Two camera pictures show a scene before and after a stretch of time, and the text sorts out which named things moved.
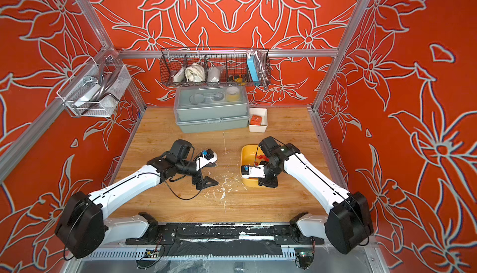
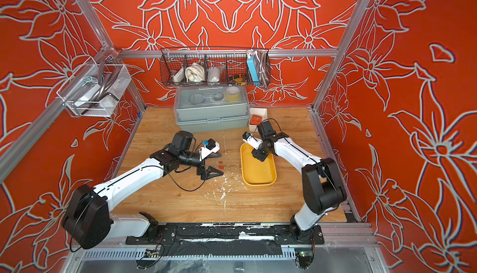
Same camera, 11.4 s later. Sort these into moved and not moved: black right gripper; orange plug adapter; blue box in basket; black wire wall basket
Moved: black right gripper
Not moved: black wire wall basket; blue box in basket; orange plug adapter
